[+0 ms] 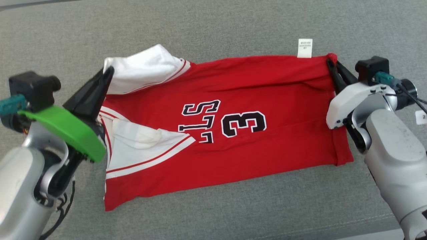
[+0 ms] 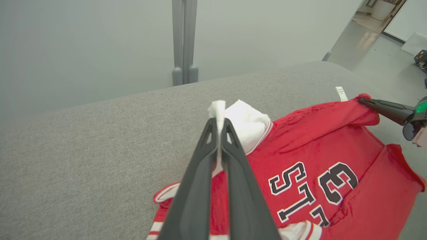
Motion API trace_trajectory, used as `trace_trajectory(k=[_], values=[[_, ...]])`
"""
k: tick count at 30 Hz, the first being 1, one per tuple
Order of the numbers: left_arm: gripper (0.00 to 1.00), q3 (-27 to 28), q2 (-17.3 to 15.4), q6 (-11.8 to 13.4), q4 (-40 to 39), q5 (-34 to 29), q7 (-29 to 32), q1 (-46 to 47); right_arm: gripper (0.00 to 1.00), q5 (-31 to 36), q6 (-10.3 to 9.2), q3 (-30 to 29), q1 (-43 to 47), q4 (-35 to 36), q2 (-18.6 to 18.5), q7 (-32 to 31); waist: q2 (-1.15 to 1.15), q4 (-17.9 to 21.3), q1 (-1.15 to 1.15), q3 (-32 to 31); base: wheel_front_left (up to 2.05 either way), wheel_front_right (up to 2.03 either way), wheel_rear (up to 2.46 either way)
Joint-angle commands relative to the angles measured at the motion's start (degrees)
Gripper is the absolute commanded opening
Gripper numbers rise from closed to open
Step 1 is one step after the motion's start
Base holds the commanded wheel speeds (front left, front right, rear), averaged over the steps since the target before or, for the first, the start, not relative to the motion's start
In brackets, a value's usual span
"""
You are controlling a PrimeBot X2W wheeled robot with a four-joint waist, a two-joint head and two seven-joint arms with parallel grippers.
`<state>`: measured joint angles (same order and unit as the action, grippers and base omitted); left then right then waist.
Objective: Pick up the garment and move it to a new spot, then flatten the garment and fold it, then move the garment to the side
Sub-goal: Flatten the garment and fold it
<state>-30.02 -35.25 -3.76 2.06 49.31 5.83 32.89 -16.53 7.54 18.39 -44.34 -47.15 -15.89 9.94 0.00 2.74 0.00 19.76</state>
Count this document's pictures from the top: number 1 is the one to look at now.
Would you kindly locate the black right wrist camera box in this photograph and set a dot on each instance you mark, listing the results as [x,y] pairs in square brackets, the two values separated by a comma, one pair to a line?
[370,68]

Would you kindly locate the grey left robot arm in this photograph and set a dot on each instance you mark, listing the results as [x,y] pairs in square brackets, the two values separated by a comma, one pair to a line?
[16,186]

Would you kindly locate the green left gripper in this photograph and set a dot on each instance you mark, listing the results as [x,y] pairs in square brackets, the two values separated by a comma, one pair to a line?
[66,128]

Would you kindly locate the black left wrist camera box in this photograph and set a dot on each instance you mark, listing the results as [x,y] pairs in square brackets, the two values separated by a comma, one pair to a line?
[31,90]

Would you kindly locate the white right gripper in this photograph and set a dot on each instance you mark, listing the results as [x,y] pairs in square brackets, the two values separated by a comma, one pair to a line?
[350,98]

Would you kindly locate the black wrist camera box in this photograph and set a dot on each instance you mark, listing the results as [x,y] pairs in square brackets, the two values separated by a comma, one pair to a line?
[370,68]
[31,90]

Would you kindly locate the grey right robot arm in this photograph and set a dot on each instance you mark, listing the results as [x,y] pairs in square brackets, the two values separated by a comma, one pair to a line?
[397,156]

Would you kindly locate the red jersey shirt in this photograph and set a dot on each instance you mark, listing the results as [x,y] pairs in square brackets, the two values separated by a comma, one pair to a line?
[253,153]

